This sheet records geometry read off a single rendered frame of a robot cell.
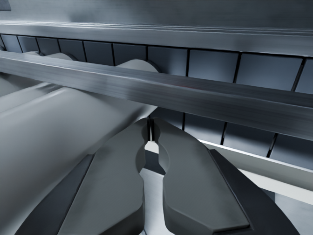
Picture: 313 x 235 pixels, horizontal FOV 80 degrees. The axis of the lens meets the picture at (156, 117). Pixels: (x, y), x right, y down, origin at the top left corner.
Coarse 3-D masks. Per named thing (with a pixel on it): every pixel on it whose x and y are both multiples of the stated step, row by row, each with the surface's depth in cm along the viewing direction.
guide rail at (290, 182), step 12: (156, 144) 16; (204, 144) 16; (228, 156) 15; (240, 156) 15; (252, 156) 15; (240, 168) 14; (252, 168) 14; (264, 168) 14; (276, 168) 14; (288, 168) 14; (252, 180) 14; (264, 180) 13; (276, 180) 13; (288, 180) 13; (300, 180) 13; (312, 180) 13; (276, 192) 13; (288, 192) 13; (300, 192) 12; (312, 192) 12; (312, 204) 12
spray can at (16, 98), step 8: (32, 88) 14; (40, 88) 14; (48, 88) 14; (56, 88) 15; (8, 96) 13; (16, 96) 13; (24, 96) 13; (32, 96) 13; (40, 96) 13; (0, 104) 12; (8, 104) 12; (16, 104) 12
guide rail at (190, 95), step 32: (0, 64) 13; (32, 64) 12; (64, 64) 11; (96, 64) 11; (128, 96) 9; (160, 96) 8; (192, 96) 8; (224, 96) 7; (256, 96) 7; (288, 96) 7; (288, 128) 6
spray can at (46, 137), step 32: (128, 64) 15; (64, 96) 10; (96, 96) 11; (0, 128) 8; (32, 128) 8; (64, 128) 9; (96, 128) 10; (0, 160) 7; (32, 160) 8; (64, 160) 9; (0, 192) 7; (32, 192) 7; (0, 224) 7
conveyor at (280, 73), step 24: (24, 48) 25; (48, 48) 22; (72, 48) 21; (96, 48) 19; (120, 48) 18; (144, 48) 17; (168, 48) 16; (192, 48) 18; (168, 72) 17; (192, 72) 16; (216, 72) 15; (240, 72) 14; (264, 72) 13; (288, 72) 13; (312, 72) 12; (168, 120) 19; (192, 120) 18; (216, 120) 17; (240, 144) 17; (264, 144) 16; (288, 144) 15; (312, 144) 14; (312, 168) 15
